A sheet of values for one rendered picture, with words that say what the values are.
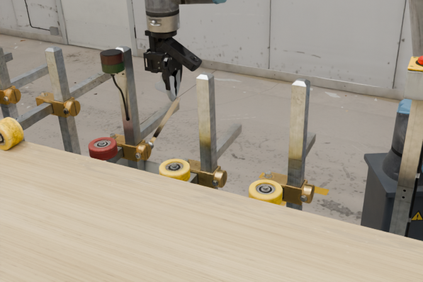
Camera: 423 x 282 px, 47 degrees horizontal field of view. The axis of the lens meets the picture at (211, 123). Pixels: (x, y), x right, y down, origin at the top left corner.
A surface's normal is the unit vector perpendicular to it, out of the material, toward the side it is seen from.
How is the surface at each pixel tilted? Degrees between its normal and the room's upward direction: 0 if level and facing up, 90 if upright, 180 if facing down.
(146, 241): 0
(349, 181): 0
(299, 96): 90
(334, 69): 90
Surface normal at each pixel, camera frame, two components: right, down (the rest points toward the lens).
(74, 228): -0.04, -0.89
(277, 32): -0.48, 0.42
